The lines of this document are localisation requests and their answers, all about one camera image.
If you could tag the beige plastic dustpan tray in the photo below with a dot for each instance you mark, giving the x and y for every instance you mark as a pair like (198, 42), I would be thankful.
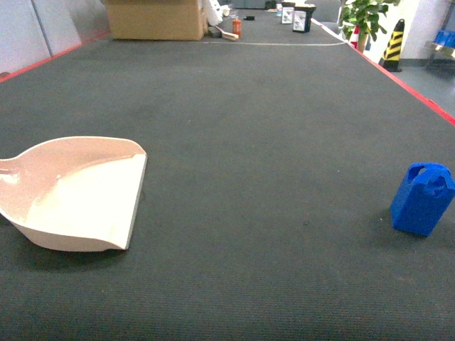
(76, 193)

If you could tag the blue plastic block part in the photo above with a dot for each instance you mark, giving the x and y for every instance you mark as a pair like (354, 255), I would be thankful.
(426, 191)

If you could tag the steel flow rack shelf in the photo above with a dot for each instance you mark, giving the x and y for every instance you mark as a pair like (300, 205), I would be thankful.
(441, 49)

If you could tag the orange bottle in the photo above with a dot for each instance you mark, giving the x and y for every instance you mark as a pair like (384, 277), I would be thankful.
(237, 27)

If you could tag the black product box front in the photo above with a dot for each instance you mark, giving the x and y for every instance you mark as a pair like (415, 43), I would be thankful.
(301, 19)

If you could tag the black product box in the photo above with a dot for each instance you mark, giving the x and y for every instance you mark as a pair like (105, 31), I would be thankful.
(301, 19)
(287, 12)

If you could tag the black product box rear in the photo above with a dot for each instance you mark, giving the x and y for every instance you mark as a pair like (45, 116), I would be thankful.
(287, 12)

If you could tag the large cardboard box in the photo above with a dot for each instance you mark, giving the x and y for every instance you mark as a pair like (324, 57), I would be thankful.
(156, 20)

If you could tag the red white traffic cone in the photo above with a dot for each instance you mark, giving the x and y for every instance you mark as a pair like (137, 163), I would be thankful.
(354, 38)

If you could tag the yellow black traffic cone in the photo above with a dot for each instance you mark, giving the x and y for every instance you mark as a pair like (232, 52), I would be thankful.
(390, 58)

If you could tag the green potted plant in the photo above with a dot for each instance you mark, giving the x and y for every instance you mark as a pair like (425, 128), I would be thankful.
(366, 15)

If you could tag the wooden handled brush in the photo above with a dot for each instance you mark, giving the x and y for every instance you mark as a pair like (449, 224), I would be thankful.
(217, 32)

